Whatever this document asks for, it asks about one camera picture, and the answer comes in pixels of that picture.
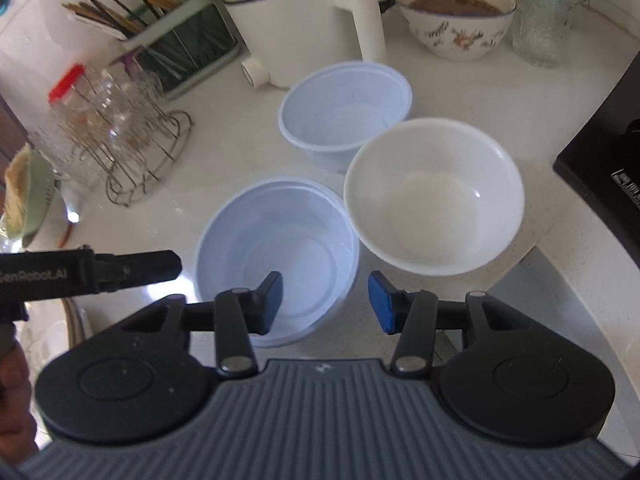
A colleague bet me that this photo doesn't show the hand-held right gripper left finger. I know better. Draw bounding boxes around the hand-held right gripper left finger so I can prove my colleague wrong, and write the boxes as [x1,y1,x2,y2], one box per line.
[122,271,284,378]

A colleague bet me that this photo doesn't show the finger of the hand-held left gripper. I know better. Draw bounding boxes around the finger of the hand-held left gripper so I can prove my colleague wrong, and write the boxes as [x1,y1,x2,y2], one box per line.
[95,250,183,293]

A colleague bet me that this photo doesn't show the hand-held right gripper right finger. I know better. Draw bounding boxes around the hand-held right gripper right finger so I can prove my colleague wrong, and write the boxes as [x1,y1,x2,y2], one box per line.
[368,270,533,378]

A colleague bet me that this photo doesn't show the pale blue plastic bowl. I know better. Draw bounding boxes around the pale blue plastic bowl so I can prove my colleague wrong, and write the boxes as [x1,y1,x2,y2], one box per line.
[195,176,361,348]
[277,61,413,173]

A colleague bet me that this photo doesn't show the pink flower plate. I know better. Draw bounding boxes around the pink flower plate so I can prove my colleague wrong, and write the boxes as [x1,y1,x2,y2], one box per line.
[62,297,97,342]

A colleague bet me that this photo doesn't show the plain white ceramic bowl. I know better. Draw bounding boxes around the plain white ceramic bowl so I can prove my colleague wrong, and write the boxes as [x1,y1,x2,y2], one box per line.
[343,118,526,276]

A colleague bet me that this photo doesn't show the person's left hand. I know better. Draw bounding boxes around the person's left hand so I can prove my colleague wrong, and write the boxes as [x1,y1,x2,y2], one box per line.
[0,345,38,466]

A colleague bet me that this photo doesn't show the white bowl with red rim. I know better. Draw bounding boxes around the white bowl with red rim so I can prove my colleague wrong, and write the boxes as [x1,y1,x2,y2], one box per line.
[20,190,82,256]

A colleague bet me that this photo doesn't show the green colander basket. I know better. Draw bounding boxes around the green colander basket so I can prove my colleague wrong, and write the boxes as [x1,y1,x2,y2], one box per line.
[0,142,63,251]

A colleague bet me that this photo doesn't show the tan food strips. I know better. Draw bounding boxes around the tan food strips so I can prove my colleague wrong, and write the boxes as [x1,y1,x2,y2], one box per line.
[4,150,35,238]

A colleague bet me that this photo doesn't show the glass jar with red lid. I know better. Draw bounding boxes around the glass jar with red lid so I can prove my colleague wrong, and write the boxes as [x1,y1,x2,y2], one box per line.
[27,62,106,188]

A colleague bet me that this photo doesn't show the clear glass cup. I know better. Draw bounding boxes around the clear glass cup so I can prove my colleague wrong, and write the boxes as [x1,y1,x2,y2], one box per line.
[107,67,168,161]

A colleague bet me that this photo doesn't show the dark wooden cutting board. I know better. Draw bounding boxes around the dark wooden cutting board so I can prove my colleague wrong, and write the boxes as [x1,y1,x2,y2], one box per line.
[0,95,28,161]

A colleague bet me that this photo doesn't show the green utensil holder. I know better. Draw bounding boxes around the green utensil holder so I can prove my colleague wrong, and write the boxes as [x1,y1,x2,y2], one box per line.
[120,0,241,100]

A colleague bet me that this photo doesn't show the bundle of chopsticks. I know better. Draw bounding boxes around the bundle of chopsticks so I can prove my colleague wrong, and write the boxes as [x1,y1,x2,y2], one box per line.
[62,0,181,41]

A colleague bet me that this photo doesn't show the black induction cooktop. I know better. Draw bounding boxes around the black induction cooktop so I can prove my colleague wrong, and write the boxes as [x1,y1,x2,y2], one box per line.
[552,52,640,248]

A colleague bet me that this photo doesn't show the white electric cooking pot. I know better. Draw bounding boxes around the white electric cooking pot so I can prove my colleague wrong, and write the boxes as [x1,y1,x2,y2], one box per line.
[204,0,388,91]

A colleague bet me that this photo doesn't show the floral bowl with brown food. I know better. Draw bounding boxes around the floral bowl with brown food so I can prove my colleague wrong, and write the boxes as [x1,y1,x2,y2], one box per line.
[397,0,517,63]

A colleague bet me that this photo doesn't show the clear glass vase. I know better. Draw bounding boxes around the clear glass vase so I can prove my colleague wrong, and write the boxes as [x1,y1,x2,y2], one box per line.
[512,0,574,68]

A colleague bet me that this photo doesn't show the wire cup rack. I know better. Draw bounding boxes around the wire cup rack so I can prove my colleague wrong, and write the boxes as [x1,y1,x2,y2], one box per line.
[80,72,193,208]

